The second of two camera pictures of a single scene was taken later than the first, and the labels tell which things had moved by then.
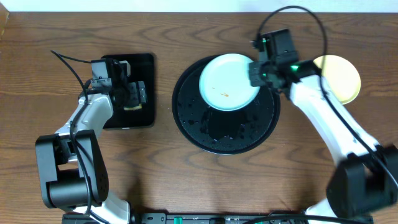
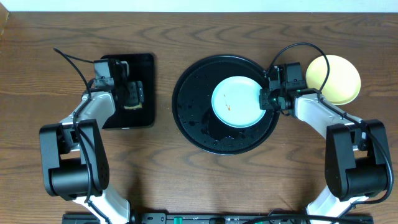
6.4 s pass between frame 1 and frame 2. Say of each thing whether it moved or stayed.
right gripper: moved
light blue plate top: moved
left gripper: stayed
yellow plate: stayed
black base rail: stayed
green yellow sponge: stayed
